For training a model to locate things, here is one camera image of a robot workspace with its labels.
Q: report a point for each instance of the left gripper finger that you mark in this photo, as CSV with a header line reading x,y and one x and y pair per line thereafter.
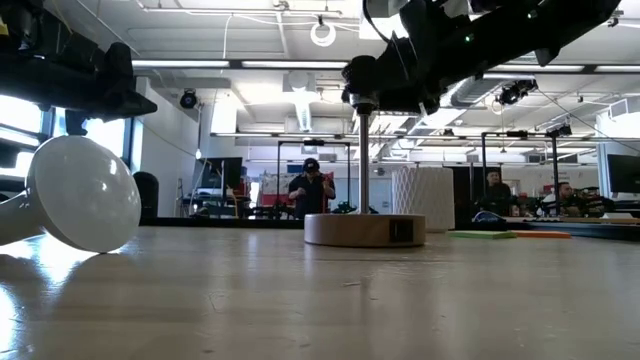
x,y
122,90
76,122

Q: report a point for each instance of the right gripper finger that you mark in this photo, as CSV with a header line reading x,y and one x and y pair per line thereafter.
x,y
386,72
405,105

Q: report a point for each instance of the lamp stand with wooden base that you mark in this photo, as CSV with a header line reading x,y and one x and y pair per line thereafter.
x,y
364,230

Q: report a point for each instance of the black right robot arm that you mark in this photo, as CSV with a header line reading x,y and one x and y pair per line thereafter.
x,y
525,30

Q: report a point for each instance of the large bright window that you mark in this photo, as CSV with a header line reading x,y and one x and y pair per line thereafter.
x,y
20,115

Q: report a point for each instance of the white patterned lampshade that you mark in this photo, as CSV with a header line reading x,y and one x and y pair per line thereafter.
x,y
425,195

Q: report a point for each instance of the person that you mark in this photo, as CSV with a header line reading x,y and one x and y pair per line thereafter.
x,y
562,197
311,192
496,192

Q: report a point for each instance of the black computer monitor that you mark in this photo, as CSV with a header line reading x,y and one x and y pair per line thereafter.
x,y
625,173
225,172

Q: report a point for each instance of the green sticky note pad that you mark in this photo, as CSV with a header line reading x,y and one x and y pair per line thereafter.
x,y
480,234

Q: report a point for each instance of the orange sticky note pad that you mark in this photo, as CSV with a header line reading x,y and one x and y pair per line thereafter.
x,y
542,234

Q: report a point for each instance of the silver ribbed ventilation duct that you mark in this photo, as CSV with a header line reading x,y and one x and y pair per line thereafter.
x,y
470,92

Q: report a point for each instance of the round black ceiling camera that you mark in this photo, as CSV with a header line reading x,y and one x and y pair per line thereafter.
x,y
188,99

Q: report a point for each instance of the black ceiling-mounted camera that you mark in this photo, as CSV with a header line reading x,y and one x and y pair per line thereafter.
x,y
515,91

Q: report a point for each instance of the black aluminium table frame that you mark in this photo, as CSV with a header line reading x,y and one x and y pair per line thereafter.
x,y
225,222

